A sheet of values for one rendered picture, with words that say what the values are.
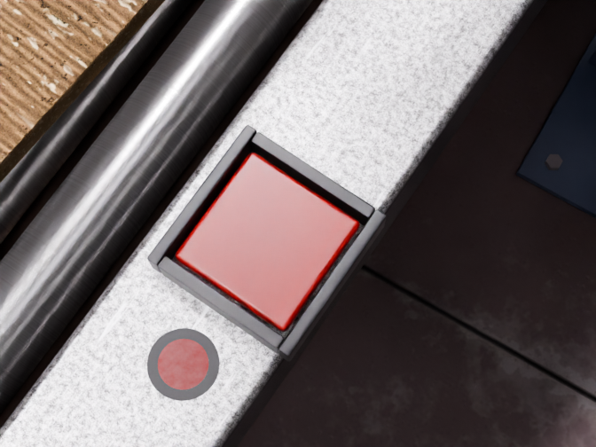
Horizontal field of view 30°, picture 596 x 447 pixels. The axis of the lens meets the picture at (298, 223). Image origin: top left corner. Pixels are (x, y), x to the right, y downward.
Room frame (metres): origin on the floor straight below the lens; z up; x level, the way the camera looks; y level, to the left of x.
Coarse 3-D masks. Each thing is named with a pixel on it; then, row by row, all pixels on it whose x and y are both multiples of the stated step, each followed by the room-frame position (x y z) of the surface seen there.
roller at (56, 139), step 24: (168, 0) 0.25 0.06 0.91; (144, 24) 0.24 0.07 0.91; (168, 24) 0.24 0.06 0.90; (144, 48) 0.23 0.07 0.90; (120, 72) 0.22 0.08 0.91; (96, 96) 0.20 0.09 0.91; (72, 120) 0.19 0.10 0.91; (96, 120) 0.20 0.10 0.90; (48, 144) 0.18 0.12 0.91; (72, 144) 0.18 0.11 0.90; (24, 168) 0.17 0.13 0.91; (48, 168) 0.17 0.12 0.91; (0, 192) 0.15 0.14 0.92; (24, 192) 0.16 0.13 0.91; (0, 216) 0.14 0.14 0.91; (0, 240) 0.14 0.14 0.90
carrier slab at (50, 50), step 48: (0, 0) 0.24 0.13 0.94; (48, 0) 0.24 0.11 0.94; (96, 0) 0.24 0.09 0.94; (144, 0) 0.24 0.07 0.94; (0, 48) 0.22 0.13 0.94; (48, 48) 0.22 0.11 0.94; (96, 48) 0.21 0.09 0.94; (0, 96) 0.19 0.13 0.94; (48, 96) 0.19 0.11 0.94; (0, 144) 0.17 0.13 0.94
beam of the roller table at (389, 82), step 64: (384, 0) 0.24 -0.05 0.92; (448, 0) 0.24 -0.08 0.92; (512, 0) 0.24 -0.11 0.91; (320, 64) 0.21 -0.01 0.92; (384, 64) 0.21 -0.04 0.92; (448, 64) 0.21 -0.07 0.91; (256, 128) 0.18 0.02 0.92; (320, 128) 0.18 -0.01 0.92; (384, 128) 0.18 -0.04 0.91; (448, 128) 0.18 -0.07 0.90; (192, 192) 0.15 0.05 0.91; (384, 192) 0.15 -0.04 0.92; (128, 320) 0.09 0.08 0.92; (192, 320) 0.09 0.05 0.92; (320, 320) 0.10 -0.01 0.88; (64, 384) 0.07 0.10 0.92; (128, 384) 0.06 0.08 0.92; (256, 384) 0.06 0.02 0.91
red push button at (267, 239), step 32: (256, 160) 0.16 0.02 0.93; (224, 192) 0.15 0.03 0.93; (256, 192) 0.15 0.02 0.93; (288, 192) 0.15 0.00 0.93; (224, 224) 0.13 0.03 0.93; (256, 224) 0.13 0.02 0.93; (288, 224) 0.13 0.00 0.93; (320, 224) 0.13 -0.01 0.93; (352, 224) 0.13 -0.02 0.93; (192, 256) 0.12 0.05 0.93; (224, 256) 0.12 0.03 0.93; (256, 256) 0.12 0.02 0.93; (288, 256) 0.12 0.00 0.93; (320, 256) 0.12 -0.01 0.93; (224, 288) 0.10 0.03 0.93; (256, 288) 0.10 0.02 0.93; (288, 288) 0.10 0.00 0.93; (288, 320) 0.09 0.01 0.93
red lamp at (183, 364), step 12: (168, 348) 0.08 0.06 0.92; (180, 348) 0.08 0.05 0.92; (192, 348) 0.08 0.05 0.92; (168, 360) 0.07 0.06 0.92; (180, 360) 0.07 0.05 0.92; (192, 360) 0.07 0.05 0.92; (204, 360) 0.07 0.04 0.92; (168, 372) 0.07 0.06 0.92; (180, 372) 0.07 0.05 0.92; (192, 372) 0.07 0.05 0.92; (204, 372) 0.07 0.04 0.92; (168, 384) 0.06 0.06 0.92; (180, 384) 0.06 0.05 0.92; (192, 384) 0.06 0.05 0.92
